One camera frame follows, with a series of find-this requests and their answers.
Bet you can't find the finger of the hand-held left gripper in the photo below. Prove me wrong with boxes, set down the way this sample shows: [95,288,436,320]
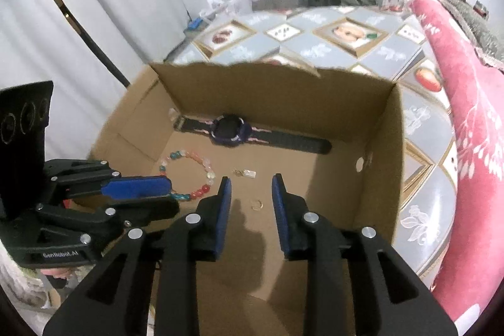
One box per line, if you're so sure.
[35,197,180,253]
[43,159,173,200]

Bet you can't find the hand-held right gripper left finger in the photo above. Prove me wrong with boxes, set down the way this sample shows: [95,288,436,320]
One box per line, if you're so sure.
[43,176,233,336]

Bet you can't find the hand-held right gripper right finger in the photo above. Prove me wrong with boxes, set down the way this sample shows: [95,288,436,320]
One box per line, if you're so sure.
[272,174,459,336]

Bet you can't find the brown cardboard box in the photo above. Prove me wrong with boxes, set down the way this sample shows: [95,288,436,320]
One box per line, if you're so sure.
[89,60,405,336]

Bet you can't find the colourful beaded bracelet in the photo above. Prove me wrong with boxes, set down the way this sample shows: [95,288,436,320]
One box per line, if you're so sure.
[158,150,217,202]

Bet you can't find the dark purple wristwatch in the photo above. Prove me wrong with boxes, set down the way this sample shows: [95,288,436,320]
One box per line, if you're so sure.
[173,115,332,155]

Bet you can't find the black metal pole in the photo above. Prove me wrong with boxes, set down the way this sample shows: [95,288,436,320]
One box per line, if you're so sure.
[33,0,131,87]

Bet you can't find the white curtain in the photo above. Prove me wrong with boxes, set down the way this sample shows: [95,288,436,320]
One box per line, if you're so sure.
[0,0,205,132]

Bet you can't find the pink floral blanket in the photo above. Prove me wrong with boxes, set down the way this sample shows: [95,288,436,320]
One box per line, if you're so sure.
[409,0,504,325]

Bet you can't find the white plastic bag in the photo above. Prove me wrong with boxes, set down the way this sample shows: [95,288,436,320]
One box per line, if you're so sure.
[201,0,253,20]

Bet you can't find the grey patterned blanket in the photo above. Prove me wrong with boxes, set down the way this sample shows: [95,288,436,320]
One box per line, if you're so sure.
[437,0,504,69]

